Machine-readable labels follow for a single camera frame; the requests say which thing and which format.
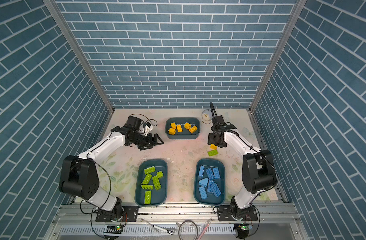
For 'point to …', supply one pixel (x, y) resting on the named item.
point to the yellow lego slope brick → (187, 125)
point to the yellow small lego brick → (179, 128)
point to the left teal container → (151, 182)
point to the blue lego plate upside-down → (216, 190)
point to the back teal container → (182, 128)
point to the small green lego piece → (160, 174)
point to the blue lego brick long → (201, 169)
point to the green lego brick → (149, 170)
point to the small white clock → (206, 115)
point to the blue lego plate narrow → (203, 192)
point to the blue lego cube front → (204, 182)
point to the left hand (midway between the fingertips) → (158, 143)
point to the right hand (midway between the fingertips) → (213, 140)
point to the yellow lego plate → (193, 129)
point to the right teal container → (212, 200)
